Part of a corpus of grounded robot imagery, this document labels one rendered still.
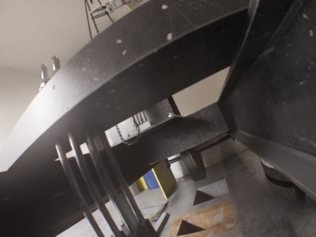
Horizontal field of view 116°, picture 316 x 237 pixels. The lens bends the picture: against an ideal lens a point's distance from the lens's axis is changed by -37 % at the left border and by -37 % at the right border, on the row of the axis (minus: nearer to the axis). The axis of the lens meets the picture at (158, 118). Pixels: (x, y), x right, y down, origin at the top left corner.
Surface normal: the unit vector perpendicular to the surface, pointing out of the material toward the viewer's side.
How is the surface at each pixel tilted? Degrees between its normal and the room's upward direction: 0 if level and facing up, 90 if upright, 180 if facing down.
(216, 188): 90
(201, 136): 90
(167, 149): 90
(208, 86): 90
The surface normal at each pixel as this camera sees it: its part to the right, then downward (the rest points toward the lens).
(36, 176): 0.86, -0.43
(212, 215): -0.32, -0.01
